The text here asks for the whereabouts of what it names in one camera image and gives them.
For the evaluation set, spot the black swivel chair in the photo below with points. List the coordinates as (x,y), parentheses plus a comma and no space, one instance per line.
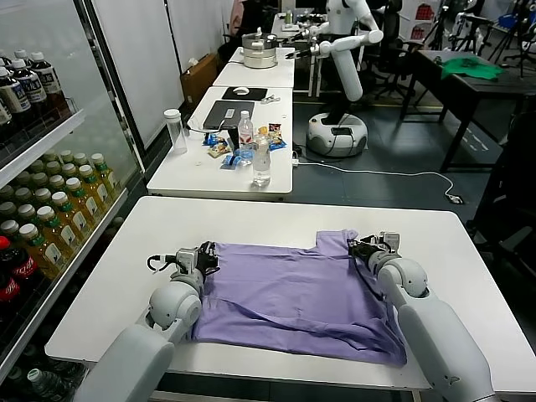
(393,69)

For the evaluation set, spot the brown cardboard box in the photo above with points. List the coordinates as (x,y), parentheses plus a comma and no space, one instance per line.
(199,81)

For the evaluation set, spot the black mouse pad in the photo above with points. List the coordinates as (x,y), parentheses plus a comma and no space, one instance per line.
(255,93)

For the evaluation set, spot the green cloth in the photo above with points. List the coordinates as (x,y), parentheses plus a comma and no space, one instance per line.
(471,69)

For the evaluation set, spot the pink garment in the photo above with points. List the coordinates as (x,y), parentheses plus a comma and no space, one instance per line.
(238,17)

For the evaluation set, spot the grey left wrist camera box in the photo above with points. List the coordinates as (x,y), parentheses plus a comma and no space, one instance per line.
(186,260)

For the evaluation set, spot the purple t-shirt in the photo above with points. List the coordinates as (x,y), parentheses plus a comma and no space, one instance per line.
(293,289)

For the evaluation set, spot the glass door drinks fridge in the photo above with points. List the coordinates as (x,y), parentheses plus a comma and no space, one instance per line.
(96,104)

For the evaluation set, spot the white humanoid wheeled robot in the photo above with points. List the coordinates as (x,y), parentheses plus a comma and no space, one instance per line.
(347,71)

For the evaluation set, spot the metal steamer pot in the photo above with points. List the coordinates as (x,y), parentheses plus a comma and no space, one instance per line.
(259,52)

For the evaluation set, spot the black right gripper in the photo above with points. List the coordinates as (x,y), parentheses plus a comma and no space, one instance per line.
(367,255)

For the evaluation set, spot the small green bottle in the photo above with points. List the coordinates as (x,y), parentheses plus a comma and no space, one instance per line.
(288,18)

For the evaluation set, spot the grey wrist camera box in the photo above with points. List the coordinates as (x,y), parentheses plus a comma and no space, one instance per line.
(186,260)
(390,243)

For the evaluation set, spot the red and white boxes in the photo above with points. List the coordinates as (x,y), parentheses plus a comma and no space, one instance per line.
(419,21)

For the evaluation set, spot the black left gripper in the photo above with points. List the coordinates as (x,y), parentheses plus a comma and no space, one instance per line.
(202,263)

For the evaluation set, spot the clear water bottle white cap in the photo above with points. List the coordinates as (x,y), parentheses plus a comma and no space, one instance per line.
(44,385)

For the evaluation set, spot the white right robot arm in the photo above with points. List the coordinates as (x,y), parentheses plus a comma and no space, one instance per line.
(439,335)

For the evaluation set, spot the small metal clip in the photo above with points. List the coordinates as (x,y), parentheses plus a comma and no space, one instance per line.
(271,99)

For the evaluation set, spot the clear unlabelled water bottle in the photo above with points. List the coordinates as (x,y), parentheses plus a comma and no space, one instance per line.
(261,163)

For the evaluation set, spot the small white table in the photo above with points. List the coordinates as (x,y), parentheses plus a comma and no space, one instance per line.
(259,77)

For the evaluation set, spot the dark snack packet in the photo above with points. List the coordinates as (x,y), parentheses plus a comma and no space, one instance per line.
(274,128)

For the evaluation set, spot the tan cookie packet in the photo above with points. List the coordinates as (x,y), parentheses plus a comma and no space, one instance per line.
(220,151)

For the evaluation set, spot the cola bottle red label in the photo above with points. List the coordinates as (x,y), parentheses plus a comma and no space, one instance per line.
(8,290)
(21,268)

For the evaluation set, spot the clear tumbler white lid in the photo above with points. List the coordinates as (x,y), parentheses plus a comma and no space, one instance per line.
(176,134)

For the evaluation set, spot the black tripod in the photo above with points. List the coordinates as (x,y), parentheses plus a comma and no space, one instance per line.
(437,29)

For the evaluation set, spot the long white side table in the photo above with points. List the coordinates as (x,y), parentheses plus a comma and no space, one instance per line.
(188,176)

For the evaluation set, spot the cluttered white desk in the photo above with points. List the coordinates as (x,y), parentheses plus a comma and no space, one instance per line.
(289,30)

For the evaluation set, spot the blue snack packet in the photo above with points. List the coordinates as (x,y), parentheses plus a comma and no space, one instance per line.
(211,139)
(231,162)
(277,145)

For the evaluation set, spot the black high-back office chair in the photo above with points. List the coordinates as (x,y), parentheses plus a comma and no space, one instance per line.
(391,21)

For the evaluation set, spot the yellow tea bottle white cap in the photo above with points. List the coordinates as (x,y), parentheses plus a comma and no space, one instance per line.
(42,253)
(70,220)
(23,194)
(81,205)
(52,167)
(9,227)
(93,190)
(80,159)
(6,207)
(42,194)
(68,169)
(38,178)
(26,210)
(102,178)
(66,156)
(56,236)
(55,181)

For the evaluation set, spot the red label water bottle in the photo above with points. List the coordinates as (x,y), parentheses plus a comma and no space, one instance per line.
(246,134)

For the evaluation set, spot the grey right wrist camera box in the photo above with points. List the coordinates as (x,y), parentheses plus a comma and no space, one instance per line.
(390,243)

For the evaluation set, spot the black table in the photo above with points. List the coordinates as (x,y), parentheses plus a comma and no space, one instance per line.
(494,90)

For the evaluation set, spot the white computer mouse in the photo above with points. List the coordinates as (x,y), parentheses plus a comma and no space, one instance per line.
(240,91)

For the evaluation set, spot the white power strip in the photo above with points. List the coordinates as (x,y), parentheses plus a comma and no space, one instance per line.
(295,158)

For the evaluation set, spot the dark tea bottle white cap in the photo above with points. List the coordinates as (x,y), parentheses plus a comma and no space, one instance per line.
(22,54)
(48,84)
(12,98)
(31,90)

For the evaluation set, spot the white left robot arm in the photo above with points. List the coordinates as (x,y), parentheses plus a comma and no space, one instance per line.
(138,356)

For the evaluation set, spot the dark grey laptop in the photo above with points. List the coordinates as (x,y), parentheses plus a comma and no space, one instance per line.
(228,121)

